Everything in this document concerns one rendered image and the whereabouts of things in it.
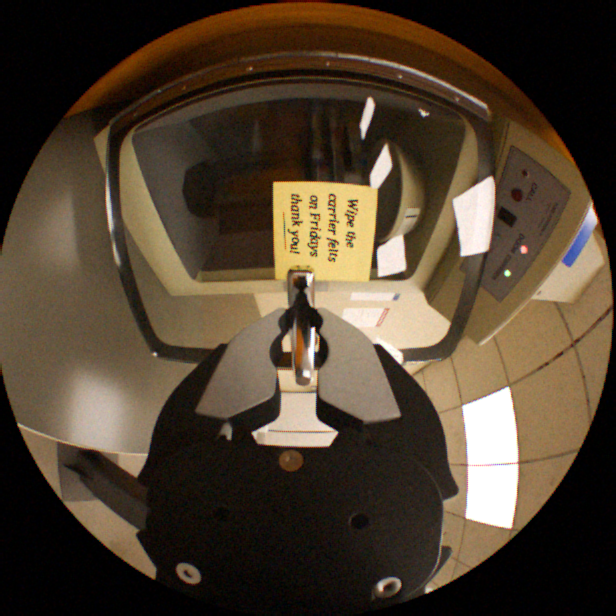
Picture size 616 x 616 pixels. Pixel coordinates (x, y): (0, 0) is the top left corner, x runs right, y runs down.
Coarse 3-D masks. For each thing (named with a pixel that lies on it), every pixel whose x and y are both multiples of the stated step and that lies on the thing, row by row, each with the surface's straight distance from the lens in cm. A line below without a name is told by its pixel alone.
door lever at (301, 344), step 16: (288, 272) 11; (304, 272) 11; (288, 288) 11; (304, 288) 11; (288, 304) 12; (304, 304) 11; (304, 320) 12; (304, 336) 12; (304, 352) 13; (304, 368) 14; (304, 384) 15
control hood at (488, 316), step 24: (504, 120) 29; (504, 144) 28; (528, 144) 29; (552, 168) 29; (576, 168) 31; (576, 192) 30; (576, 216) 31; (552, 240) 30; (552, 264) 31; (480, 288) 32; (528, 288) 32; (480, 312) 35; (504, 312) 34; (480, 336) 38
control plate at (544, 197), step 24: (504, 168) 28; (528, 168) 28; (504, 192) 28; (528, 192) 28; (552, 192) 29; (528, 216) 29; (552, 216) 29; (504, 240) 29; (528, 240) 29; (504, 264) 30; (528, 264) 30; (504, 288) 32
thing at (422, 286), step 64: (128, 128) 26; (192, 128) 19; (256, 128) 17; (320, 128) 16; (384, 128) 18; (448, 128) 21; (128, 192) 23; (192, 192) 18; (256, 192) 15; (384, 192) 16; (448, 192) 19; (128, 256) 24; (192, 256) 18; (256, 256) 16; (384, 256) 16; (448, 256) 20; (192, 320) 21; (256, 320) 18; (384, 320) 19; (448, 320) 23
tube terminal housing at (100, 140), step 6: (492, 114) 30; (492, 120) 30; (108, 126) 32; (492, 126) 30; (102, 132) 33; (108, 132) 32; (96, 138) 34; (102, 138) 33; (96, 144) 34; (102, 144) 33; (102, 150) 33; (102, 156) 33; (102, 162) 34
